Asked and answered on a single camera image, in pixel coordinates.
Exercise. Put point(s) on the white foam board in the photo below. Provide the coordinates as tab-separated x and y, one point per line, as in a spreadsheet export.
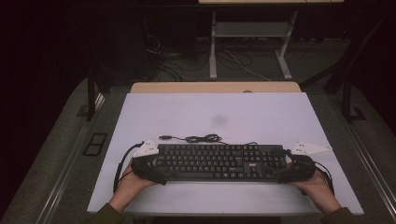
218	105

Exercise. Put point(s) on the person's left hand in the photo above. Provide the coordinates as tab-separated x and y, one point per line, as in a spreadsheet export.
129	189

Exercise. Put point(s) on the black computer keyboard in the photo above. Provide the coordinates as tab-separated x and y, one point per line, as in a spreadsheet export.
202	161

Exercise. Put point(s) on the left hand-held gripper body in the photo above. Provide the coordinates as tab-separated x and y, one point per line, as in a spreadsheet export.
146	149

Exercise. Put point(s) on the metal floor rail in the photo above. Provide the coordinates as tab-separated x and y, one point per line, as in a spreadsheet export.
367	161
67	177

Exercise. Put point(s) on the grey metal frame table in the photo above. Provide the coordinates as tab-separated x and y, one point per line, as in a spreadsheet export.
249	29

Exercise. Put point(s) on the person's right hand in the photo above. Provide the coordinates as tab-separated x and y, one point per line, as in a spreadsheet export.
320	193

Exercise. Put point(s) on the black upright stand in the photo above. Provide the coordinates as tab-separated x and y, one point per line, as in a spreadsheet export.
91	99
347	99

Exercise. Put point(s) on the black slanted stand legs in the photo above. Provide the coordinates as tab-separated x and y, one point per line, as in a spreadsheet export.
339	74

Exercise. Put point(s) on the black floor socket frame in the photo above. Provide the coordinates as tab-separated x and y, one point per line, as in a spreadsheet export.
94	145

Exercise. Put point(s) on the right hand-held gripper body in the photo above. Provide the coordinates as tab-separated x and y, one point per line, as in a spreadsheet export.
303	165

